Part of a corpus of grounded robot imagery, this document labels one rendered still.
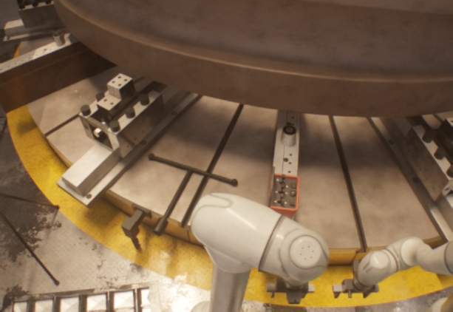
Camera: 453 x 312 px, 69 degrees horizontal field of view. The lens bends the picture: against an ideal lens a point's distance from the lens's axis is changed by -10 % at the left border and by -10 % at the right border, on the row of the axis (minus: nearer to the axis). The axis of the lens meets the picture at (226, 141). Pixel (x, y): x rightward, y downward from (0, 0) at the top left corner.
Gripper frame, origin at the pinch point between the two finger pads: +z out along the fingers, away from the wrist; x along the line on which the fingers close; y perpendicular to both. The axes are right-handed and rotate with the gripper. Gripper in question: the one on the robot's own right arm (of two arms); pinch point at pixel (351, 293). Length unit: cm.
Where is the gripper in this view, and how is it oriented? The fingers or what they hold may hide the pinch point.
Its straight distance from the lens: 172.0
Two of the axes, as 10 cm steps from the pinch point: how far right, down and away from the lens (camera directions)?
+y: -0.6, 7.5, -6.6
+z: 0.0, 6.7, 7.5
